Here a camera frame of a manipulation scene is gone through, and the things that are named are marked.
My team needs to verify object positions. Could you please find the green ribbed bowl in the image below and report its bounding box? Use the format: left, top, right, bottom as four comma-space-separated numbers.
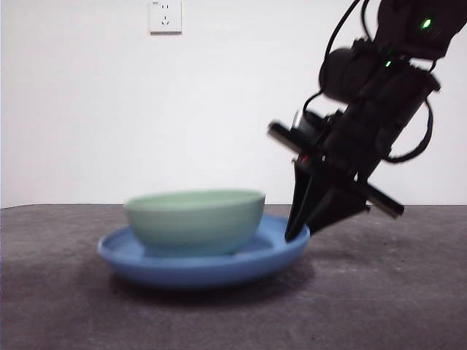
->
123, 188, 266, 257

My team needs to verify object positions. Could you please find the white wall socket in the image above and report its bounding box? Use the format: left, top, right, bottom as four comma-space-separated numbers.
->
148, 0, 182, 36

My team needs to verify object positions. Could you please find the blue round plate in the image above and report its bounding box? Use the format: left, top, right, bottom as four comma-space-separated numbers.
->
96, 214, 311, 291

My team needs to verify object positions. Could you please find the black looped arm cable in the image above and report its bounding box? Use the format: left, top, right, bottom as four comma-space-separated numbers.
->
386, 101, 436, 164

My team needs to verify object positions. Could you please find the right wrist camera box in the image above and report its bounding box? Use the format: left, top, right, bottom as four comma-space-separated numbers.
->
293, 111, 333, 141

